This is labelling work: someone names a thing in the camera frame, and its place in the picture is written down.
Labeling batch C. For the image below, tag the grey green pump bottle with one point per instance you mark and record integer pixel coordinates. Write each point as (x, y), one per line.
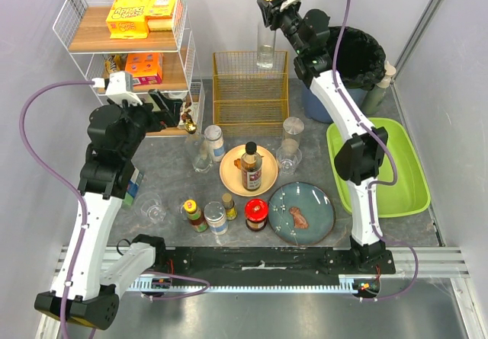
(375, 96)

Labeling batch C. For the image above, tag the yellow sponge pack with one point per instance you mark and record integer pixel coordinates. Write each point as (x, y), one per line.
(159, 14)

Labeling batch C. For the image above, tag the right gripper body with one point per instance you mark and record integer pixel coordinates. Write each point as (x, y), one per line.
(271, 10)

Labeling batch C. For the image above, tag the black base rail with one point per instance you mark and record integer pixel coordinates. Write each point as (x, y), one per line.
(270, 266)

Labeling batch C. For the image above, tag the red lid sauce jar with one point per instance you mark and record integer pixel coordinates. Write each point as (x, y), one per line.
(256, 213)

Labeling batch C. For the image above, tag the chobani yogurt tub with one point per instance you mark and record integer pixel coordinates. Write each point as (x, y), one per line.
(188, 117)

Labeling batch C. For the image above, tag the yellow candy bag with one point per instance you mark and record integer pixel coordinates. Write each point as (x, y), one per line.
(113, 63)

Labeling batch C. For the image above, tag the white lid spice jar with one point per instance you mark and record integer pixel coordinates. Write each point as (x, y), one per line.
(214, 136)

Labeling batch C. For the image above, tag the blue green sponge pack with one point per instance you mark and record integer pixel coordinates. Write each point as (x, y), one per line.
(133, 187)

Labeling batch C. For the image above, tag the blue ceramic plate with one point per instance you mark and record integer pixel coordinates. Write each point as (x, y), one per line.
(314, 205)

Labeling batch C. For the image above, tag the beige round plate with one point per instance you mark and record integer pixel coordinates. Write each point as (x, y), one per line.
(231, 176)

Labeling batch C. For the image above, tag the white wire shelf rack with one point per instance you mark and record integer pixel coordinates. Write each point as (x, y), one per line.
(81, 28)

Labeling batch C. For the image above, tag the yellow snack box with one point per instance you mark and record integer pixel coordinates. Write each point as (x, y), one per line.
(127, 19)

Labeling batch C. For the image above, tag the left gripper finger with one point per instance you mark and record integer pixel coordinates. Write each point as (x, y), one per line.
(170, 120)
(163, 103)

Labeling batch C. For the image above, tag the silver lid spice jar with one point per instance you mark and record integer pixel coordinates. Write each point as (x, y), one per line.
(215, 215)

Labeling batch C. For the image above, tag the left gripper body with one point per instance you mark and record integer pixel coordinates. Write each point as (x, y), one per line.
(161, 109)

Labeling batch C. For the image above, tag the small yellow spice bottle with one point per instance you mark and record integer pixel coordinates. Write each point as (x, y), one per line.
(229, 206)

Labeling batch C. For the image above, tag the dark soy sauce bottle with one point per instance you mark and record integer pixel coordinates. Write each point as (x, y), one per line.
(251, 167)

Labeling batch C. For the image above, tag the yellow cap sauce bottle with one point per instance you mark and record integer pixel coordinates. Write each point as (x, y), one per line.
(195, 216)

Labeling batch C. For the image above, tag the clear plastic cup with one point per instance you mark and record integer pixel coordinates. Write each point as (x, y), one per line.
(149, 205)
(176, 204)

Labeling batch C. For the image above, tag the glass oil bottle gold spout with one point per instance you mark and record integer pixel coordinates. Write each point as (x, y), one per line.
(265, 46)

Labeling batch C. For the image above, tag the orange cardboard box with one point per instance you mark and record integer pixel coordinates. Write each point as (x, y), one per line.
(145, 68)

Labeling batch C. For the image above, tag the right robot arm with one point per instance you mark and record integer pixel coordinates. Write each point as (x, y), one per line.
(364, 146)

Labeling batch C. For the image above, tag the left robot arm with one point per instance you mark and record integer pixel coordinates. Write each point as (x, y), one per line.
(83, 293)

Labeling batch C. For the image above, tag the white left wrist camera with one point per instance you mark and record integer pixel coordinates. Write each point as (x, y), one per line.
(119, 88)

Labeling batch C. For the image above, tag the yellow wire basket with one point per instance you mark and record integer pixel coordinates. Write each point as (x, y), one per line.
(247, 99)

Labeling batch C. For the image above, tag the white lid container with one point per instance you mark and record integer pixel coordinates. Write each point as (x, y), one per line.
(181, 95)

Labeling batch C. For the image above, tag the blue trash bin black bag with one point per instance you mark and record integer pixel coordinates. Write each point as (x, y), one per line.
(360, 64)

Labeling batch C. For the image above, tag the tall clear jar silver lid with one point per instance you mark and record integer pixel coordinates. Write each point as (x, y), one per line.
(293, 128)

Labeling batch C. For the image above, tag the clear glass cup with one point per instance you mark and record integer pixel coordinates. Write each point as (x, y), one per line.
(288, 159)

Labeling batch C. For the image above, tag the brown food piece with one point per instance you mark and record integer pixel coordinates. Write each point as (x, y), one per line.
(300, 221)

